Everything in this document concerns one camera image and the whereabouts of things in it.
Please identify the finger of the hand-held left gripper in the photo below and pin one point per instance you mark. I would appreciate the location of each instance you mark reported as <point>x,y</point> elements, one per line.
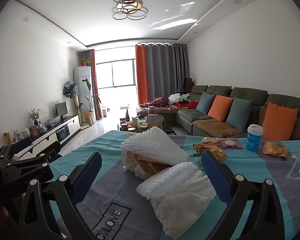
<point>53,151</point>
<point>21,144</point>

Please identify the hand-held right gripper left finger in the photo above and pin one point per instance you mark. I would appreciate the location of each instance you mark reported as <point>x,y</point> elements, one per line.
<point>87,177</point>

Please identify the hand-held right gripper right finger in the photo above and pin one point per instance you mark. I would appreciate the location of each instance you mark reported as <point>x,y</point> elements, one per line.
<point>215,177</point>

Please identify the white tissue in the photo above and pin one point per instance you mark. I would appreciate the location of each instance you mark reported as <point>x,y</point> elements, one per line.
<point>180,210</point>

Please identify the small white foam net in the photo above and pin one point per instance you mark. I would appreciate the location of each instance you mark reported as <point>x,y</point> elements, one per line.
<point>165,180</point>

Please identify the clear plastic package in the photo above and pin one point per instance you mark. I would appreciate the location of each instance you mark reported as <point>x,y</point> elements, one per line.
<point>19,136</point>

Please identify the white ceramic jar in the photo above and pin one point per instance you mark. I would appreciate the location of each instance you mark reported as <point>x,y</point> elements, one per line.
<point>25,133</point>

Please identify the yellow printed box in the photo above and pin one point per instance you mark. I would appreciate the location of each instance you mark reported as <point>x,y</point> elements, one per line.
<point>7,138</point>

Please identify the white and black TV cabinet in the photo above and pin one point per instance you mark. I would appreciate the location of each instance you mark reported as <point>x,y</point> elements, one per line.
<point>52,135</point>

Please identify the blue and white porcelain bowl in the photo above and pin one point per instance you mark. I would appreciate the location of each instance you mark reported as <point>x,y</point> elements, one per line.
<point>42,129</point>

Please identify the gold and brown wrapper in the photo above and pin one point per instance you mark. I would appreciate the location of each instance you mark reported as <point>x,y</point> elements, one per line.
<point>215,152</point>

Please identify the clear plastic bag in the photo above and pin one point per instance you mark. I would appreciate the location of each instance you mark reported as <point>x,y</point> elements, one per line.
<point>53,122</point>

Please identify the small plant in blue vase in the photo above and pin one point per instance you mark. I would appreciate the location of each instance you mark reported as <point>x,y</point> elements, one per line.
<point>35,116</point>

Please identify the pink packet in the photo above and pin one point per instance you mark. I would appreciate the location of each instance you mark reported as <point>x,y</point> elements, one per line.
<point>231,144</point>

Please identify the teal and grey printed tablecloth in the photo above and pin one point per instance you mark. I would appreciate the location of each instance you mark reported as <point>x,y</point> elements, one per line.
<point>252,180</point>

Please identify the black monitor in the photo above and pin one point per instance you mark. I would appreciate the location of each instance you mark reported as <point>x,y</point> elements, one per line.
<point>61,108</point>

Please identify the white plastic bag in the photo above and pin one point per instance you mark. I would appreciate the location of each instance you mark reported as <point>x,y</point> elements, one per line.
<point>130,162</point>

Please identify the brown sofa blanket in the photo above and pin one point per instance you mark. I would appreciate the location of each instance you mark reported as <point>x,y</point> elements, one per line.
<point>215,125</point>

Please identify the blue cup with white lid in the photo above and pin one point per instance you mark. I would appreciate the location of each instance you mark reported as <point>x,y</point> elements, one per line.
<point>253,140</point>

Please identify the tall leafy potted plant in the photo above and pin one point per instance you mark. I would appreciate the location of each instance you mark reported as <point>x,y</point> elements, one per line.
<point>90,105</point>

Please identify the standing fan with patterned cover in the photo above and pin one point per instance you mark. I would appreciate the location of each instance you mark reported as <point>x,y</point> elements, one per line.
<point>70,88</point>

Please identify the orange cushion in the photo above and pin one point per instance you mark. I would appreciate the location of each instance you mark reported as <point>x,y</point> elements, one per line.
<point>220,108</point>
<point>278,121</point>

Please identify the blue cushion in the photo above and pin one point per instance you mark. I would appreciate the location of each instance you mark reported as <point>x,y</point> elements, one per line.
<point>205,103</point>
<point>238,111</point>

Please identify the large white foam net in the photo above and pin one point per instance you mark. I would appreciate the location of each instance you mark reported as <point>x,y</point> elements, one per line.
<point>152,142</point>

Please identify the cluttered coffee table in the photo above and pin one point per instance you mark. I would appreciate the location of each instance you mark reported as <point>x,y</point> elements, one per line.
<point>140,126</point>

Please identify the white standing air conditioner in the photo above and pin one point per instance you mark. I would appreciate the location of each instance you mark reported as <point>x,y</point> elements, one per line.
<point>82,80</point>

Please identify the green sofa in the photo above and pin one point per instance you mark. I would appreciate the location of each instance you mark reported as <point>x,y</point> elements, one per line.
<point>245,92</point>

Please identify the pile of clothes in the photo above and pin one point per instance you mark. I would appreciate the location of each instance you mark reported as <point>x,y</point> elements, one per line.
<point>165,101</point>

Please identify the small potted green plant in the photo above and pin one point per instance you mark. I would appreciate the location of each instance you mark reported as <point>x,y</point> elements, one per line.
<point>84,62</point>

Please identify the grey and orange curtain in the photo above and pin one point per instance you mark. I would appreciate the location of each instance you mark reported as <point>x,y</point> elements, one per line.
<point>91,62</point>

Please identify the brown boxes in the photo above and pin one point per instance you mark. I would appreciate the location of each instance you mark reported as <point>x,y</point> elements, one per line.
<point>188,83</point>

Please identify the window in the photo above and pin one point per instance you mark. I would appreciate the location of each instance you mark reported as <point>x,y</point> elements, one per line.
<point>120,73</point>

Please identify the wooden picture frame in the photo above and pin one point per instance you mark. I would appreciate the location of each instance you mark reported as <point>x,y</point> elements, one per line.
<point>34,131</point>

